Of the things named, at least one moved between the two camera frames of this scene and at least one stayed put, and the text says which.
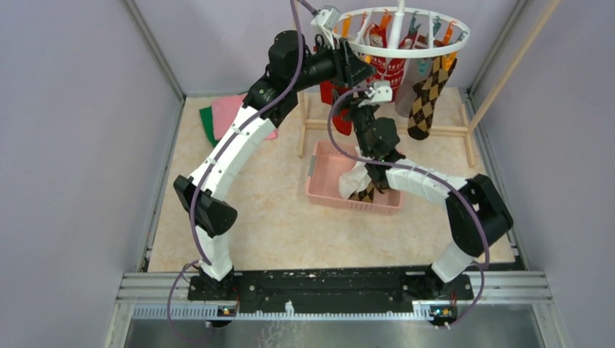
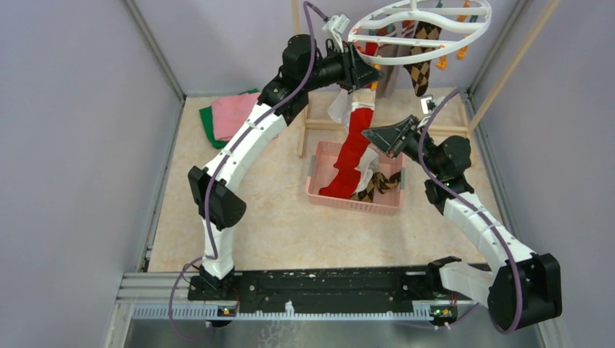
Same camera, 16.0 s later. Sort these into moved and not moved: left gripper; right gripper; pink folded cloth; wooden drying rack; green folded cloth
Moved: right gripper
Not moved: left gripper; green folded cloth; wooden drying rack; pink folded cloth
